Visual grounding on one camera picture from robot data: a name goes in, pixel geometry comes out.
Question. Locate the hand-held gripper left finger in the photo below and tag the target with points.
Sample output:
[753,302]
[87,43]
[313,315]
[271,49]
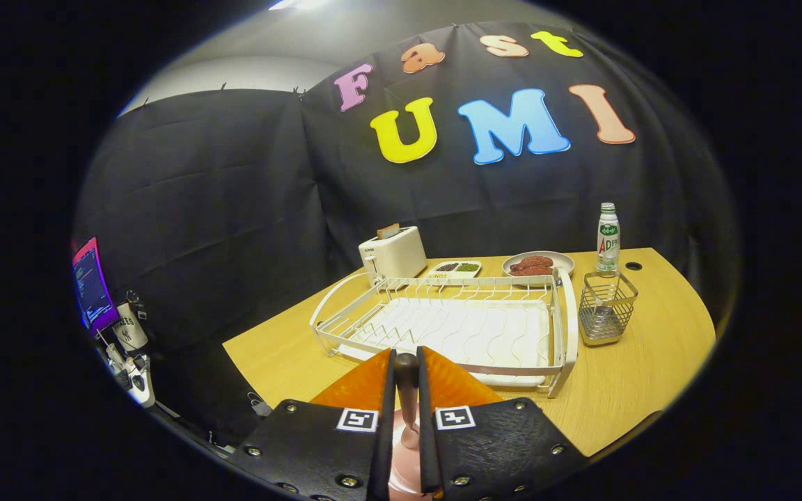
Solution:
[383,431]

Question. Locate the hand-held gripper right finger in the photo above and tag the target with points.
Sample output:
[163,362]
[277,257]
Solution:
[427,431]

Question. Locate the pink plate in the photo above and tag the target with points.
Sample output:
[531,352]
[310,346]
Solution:
[404,476]

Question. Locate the white divided dish with beans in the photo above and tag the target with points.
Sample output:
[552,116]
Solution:
[436,273]

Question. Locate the grey round plate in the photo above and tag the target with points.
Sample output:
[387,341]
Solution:
[562,263]

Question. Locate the white drip tray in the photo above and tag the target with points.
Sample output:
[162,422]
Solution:
[470,334]

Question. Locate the white toaster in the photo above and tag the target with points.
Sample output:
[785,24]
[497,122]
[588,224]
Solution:
[397,257]

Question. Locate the red meat piece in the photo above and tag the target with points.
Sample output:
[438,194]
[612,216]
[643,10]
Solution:
[530,272]
[533,261]

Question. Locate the brown toast slice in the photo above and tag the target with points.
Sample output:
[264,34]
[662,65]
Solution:
[388,231]

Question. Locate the white and black device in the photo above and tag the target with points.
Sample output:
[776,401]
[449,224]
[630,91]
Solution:
[138,383]

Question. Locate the white drink bottle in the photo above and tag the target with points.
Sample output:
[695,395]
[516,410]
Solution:
[608,243]

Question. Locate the black backdrop cloth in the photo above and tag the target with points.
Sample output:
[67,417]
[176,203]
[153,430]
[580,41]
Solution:
[234,209]

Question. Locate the white printed cup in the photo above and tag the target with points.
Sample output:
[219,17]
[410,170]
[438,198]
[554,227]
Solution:
[129,330]

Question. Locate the computer monitor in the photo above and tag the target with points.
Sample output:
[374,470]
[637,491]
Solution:
[95,285]

